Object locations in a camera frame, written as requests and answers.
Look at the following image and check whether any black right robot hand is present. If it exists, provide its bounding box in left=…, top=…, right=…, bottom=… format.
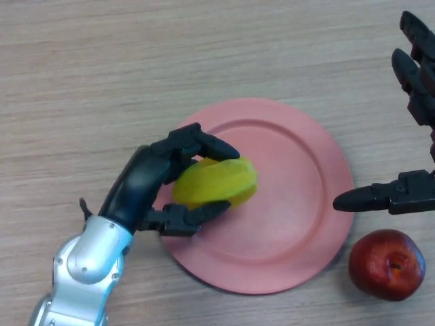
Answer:
left=332, top=10, right=435, bottom=216

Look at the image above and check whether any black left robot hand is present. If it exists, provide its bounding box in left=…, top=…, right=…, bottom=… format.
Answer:
left=97, top=122, right=241, bottom=238

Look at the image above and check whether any yellow starfruit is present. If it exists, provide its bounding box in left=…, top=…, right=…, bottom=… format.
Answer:
left=172, top=155, right=258, bottom=211

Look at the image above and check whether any pink round plate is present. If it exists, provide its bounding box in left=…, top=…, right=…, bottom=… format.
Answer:
left=158, top=97, right=355, bottom=295

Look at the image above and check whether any red apple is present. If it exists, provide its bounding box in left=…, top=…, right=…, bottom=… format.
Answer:
left=348, top=229, right=426, bottom=302

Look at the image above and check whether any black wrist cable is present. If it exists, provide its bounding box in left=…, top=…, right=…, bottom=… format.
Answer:
left=79, top=198, right=94, bottom=221

